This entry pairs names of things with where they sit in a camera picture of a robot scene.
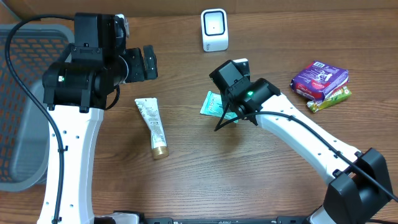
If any white tube gold cap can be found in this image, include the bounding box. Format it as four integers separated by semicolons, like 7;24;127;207
134;98;169;159

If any teal wipes packet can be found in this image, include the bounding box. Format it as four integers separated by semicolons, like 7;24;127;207
200;91;224;118

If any red purple pad package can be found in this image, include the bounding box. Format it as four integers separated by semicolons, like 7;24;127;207
290;60;349;102

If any green yellow juice carton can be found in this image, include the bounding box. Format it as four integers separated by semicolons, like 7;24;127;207
307;86;352;113

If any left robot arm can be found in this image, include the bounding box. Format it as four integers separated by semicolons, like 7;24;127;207
38;13;158;224

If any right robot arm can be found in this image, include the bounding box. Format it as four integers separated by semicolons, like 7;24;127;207
209;58;397;224

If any white barcode scanner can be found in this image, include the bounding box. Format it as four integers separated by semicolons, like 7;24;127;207
200;8;229;52

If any grey plastic mesh basket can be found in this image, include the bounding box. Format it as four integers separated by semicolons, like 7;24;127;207
1;24;74;192

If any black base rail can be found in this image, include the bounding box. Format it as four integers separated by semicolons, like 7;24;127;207
93;211;366;224

